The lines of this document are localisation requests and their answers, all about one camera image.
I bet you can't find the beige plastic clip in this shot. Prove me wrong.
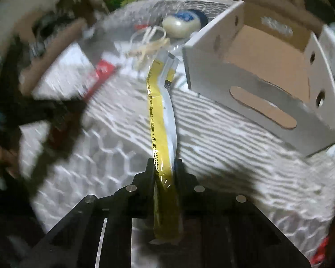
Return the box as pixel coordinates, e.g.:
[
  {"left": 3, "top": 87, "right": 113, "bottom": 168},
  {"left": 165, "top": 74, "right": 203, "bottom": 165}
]
[{"left": 125, "top": 38, "right": 170, "bottom": 70}]

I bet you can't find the patterned grey table cloth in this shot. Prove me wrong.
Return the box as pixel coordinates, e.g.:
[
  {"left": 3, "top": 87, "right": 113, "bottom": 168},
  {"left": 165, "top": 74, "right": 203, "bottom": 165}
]
[{"left": 19, "top": 0, "right": 335, "bottom": 268}]

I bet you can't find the white cardboard box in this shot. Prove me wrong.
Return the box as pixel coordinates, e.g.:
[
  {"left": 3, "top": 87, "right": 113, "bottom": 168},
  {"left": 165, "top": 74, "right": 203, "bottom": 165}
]
[{"left": 183, "top": 1, "right": 335, "bottom": 156}]

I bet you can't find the clear tape roll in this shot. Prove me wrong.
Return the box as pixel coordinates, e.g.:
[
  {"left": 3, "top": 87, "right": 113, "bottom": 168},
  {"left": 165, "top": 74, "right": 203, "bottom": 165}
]
[{"left": 162, "top": 9, "right": 208, "bottom": 39}]

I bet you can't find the red snack wrapper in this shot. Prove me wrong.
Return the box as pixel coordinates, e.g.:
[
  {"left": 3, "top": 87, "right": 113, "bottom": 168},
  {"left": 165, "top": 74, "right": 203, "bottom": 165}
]
[{"left": 83, "top": 60, "right": 117, "bottom": 102}]

